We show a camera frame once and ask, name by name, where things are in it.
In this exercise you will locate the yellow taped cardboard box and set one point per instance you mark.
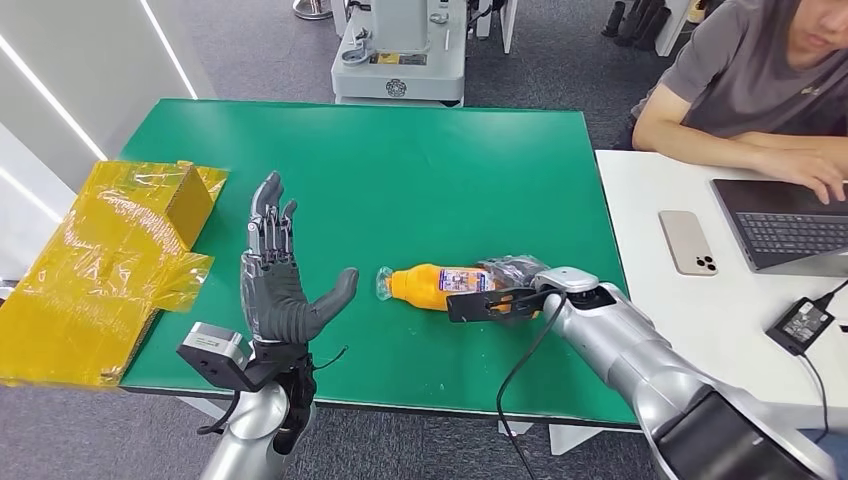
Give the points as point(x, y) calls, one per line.
point(99, 278)

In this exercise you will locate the orange bottle with clear cap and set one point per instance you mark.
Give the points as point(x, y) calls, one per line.
point(417, 285)

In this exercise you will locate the black power adapter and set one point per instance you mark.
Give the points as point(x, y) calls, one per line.
point(798, 326)

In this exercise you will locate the white furniture post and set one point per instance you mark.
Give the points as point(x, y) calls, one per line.
point(507, 23)

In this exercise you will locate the person's right hand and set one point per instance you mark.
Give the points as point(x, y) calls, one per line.
point(805, 169)

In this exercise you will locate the dark grey laptop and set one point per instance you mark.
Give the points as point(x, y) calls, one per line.
point(788, 232)

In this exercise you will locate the blue cloth item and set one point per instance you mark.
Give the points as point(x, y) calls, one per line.
point(836, 442)

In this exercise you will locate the person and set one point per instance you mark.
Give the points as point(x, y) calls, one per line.
point(729, 79)

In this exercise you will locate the white furniture panel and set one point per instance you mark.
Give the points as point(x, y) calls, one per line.
point(679, 16)

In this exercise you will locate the white table leg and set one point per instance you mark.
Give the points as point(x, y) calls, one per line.
point(576, 440)
point(199, 407)

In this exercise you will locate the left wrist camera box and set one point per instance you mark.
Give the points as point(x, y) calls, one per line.
point(212, 358)

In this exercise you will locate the wall light strip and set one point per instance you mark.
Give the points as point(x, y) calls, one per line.
point(167, 50)
point(53, 99)

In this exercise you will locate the grey robot base machine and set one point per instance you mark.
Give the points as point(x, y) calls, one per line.
point(397, 73)

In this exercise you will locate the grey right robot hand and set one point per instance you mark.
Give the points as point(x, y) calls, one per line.
point(517, 272)

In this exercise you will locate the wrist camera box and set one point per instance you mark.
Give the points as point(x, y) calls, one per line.
point(470, 308)
point(212, 358)

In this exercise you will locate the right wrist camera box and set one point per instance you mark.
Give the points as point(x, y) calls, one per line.
point(470, 308)

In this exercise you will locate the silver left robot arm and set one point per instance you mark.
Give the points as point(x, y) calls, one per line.
point(245, 424)

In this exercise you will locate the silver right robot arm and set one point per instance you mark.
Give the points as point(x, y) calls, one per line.
point(629, 344)

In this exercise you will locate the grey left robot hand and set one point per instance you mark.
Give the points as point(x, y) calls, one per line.
point(275, 298)

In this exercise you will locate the chrome stand base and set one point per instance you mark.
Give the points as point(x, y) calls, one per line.
point(311, 8)

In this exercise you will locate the person's right forearm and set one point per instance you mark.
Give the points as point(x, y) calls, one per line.
point(696, 147)

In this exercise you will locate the beige smartphone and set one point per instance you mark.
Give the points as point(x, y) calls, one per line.
point(688, 242)

